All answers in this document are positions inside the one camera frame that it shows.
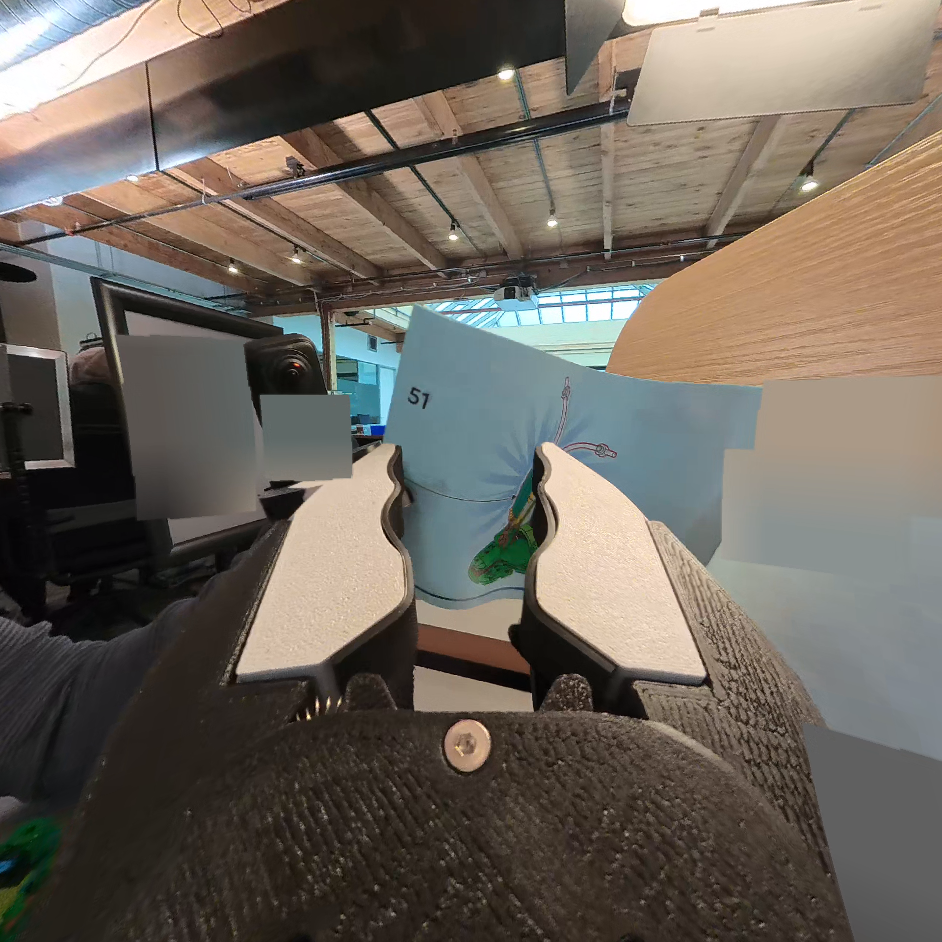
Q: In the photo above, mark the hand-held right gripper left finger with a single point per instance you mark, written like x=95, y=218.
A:
x=324, y=567

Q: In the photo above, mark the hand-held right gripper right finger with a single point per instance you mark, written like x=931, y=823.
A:
x=614, y=581

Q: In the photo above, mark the blue instruction booklet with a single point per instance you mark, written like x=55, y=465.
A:
x=471, y=412

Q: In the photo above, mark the person's left forearm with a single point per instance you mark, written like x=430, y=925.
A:
x=66, y=699

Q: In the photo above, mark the black framed monitor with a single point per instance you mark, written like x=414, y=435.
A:
x=184, y=316

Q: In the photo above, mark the ceiling projector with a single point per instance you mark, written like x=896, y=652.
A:
x=517, y=292

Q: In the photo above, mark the silver framed screen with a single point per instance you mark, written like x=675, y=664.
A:
x=33, y=405

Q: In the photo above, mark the black ceiling pipe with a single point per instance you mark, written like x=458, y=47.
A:
x=441, y=143

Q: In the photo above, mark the light wooden curved panel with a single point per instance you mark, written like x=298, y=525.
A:
x=809, y=294

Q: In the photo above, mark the studio light panel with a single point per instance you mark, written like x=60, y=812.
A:
x=780, y=66

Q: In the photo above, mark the black ventilation duct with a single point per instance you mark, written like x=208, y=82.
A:
x=257, y=81

